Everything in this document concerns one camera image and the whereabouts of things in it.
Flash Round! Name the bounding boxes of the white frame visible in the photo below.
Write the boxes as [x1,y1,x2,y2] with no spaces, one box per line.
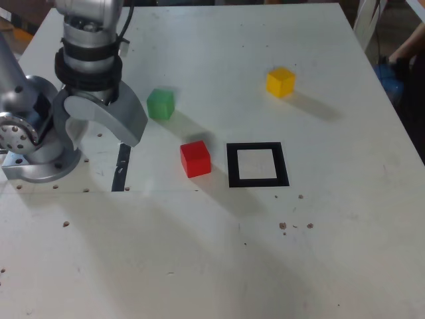
[352,0,389,53]

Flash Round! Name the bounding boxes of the green cube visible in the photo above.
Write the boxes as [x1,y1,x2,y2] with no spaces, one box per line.
[146,88,176,120]

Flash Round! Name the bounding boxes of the blue bag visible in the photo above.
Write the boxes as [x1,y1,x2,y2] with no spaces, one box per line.
[373,61,405,96]

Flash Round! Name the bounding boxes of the white bar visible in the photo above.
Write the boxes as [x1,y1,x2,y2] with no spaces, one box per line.
[405,0,425,21]

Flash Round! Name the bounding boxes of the black tape square outline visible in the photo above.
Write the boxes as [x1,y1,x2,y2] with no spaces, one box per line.
[226,142,290,189]

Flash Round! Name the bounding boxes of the yellow cube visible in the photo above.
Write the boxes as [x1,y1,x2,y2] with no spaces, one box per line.
[266,66,296,98]

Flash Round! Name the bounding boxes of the black tape strip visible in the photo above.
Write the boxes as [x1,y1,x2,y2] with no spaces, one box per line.
[111,143,132,193]

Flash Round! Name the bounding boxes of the brown cardboard box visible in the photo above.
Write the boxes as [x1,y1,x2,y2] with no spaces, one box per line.
[0,13,43,46]

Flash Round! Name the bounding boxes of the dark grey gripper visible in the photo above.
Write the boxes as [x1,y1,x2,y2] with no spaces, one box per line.
[52,80,149,152]

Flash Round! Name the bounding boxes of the thin dark hanging cable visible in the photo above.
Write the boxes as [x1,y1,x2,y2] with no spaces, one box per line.
[374,0,383,64]

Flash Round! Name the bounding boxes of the person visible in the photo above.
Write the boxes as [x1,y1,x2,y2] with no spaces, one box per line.
[387,22,425,163]

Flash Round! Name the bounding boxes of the red cube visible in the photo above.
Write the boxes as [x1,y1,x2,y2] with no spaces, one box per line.
[179,140,212,179]

